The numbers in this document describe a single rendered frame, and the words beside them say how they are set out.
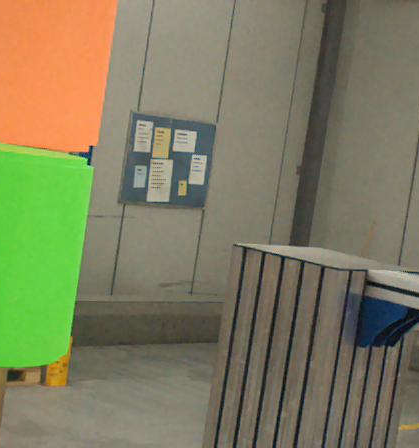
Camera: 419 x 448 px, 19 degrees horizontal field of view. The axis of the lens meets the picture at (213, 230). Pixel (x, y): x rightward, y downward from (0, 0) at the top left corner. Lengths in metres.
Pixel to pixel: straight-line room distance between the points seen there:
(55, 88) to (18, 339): 0.06
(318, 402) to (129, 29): 10.01
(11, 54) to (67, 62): 0.01
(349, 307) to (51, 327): 1.81
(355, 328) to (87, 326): 9.86
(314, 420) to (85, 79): 1.83
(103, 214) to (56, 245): 11.69
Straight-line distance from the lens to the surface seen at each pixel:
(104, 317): 12.06
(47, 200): 0.31
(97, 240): 12.01
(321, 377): 2.11
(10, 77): 0.31
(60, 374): 10.15
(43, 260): 0.31
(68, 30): 0.31
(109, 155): 11.95
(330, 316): 2.09
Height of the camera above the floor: 2.23
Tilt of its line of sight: 5 degrees down
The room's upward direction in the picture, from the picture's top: 9 degrees clockwise
